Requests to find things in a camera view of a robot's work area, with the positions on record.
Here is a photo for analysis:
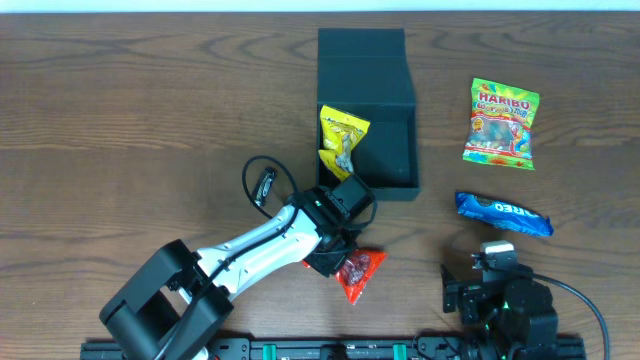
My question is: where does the green Haribo gummy bag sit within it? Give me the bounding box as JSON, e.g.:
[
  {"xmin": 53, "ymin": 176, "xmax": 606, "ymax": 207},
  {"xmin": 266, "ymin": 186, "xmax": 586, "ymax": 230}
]
[{"xmin": 462, "ymin": 78, "xmax": 540, "ymax": 170}]

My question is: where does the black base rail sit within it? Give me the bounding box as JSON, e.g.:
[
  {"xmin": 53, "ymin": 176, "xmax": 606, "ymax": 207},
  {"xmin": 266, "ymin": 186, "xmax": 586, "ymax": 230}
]
[{"xmin": 79, "ymin": 335, "xmax": 587, "ymax": 360}]

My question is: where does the red Hacks candy bag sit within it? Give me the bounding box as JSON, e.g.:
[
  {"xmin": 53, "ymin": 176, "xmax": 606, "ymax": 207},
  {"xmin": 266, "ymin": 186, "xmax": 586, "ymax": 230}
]
[{"xmin": 302, "ymin": 248, "xmax": 387, "ymax": 305}]

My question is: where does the small black candy bar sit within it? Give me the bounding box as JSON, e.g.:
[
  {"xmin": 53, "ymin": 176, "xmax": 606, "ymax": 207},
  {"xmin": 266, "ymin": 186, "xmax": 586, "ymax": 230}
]
[{"xmin": 251, "ymin": 166, "xmax": 277, "ymax": 207}]

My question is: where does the blue Oreo cookie pack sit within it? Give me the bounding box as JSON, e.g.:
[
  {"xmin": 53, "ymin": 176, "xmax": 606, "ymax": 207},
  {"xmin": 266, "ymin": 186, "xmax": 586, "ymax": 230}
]
[{"xmin": 455, "ymin": 192, "xmax": 554, "ymax": 237}]

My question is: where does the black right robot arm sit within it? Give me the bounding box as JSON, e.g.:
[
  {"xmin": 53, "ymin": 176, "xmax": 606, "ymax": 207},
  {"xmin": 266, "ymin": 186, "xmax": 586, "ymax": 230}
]
[{"xmin": 441, "ymin": 265, "xmax": 559, "ymax": 360}]

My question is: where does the dark green open box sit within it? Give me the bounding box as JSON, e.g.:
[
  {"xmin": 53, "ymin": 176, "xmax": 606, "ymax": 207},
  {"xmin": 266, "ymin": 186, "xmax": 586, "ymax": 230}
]
[{"xmin": 317, "ymin": 28, "xmax": 421, "ymax": 201}]

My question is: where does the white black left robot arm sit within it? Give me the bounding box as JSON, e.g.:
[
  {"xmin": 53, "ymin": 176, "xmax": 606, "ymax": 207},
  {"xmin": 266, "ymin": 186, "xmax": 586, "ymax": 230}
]
[{"xmin": 99, "ymin": 175, "xmax": 375, "ymax": 359}]

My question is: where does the yellow Hacks candy bag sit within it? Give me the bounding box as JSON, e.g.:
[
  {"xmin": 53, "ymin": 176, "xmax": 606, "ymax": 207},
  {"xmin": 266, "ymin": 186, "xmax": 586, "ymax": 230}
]
[{"xmin": 318, "ymin": 105, "xmax": 370, "ymax": 181}]

